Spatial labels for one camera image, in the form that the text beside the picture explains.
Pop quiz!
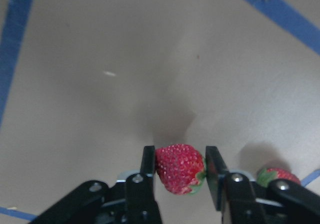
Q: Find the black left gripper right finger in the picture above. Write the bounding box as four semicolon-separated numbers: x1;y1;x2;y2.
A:
205;146;267;224

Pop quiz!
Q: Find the red strawberry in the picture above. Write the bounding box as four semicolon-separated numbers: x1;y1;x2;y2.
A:
155;144;207;195
256;167;301;187

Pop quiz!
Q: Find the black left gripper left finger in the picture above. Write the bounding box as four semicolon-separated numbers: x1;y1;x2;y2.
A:
125;146;163;224

